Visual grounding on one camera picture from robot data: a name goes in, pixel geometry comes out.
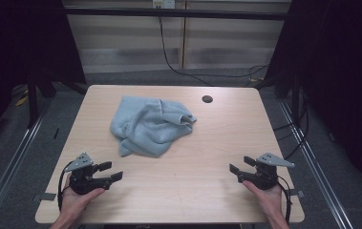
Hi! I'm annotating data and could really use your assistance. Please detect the yellow item on floor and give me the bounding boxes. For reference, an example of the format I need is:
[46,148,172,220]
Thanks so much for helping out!
[14,94,30,107]

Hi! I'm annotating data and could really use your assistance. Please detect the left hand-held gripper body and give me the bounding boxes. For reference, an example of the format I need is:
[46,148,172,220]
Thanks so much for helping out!
[64,152,113,196]

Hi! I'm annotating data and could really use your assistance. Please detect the long black wall cable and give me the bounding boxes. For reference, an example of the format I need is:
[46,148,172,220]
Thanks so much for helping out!
[158,15,269,88]

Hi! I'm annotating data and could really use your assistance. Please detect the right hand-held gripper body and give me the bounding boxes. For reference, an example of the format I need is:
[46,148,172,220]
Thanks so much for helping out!
[237,152,296,191]

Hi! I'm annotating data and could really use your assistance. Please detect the grey tape strip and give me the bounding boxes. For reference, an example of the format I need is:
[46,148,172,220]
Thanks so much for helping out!
[286,189,306,198]
[39,192,57,202]

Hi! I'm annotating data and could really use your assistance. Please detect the person's right hand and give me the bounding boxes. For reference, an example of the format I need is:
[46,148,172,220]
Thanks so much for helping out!
[242,180,285,220]

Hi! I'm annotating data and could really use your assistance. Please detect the black floor cables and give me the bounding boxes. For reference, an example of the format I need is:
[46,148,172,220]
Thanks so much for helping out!
[272,90,310,160]

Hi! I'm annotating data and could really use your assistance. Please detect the person's left hand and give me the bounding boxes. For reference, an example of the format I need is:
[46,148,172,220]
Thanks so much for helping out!
[59,186,106,220]

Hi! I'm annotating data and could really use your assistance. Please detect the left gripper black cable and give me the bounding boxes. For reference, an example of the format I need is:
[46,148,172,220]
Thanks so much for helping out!
[56,160,75,212]

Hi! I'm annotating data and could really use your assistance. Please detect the vertical wooden wall strip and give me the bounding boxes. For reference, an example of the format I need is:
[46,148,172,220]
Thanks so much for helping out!
[178,1,190,70]

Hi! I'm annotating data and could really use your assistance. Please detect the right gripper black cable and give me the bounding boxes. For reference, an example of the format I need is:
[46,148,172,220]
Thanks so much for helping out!
[276,175,293,224]

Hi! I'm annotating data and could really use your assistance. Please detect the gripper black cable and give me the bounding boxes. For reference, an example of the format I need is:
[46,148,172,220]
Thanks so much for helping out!
[56,160,75,212]
[276,175,293,224]

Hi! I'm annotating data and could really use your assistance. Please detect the black curtain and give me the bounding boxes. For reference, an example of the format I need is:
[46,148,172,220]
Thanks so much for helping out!
[0,0,87,158]
[264,0,362,199]

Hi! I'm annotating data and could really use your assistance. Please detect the metal floor rail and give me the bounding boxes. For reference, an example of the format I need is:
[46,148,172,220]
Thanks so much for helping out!
[0,101,53,229]
[278,99,355,229]

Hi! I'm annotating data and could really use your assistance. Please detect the black horizontal bar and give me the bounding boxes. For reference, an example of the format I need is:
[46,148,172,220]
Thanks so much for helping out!
[63,7,292,22]

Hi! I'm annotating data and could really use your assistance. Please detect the light blue towel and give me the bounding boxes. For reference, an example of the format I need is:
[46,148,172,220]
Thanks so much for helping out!
[110,95,198,158]

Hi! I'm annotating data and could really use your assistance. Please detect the white wall socket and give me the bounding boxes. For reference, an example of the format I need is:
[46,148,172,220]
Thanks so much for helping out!
[152,0,177,10]

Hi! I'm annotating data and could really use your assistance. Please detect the black stand leg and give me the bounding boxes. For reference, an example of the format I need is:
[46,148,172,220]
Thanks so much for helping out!
[290,75,301,126]
[27,80,40,129]

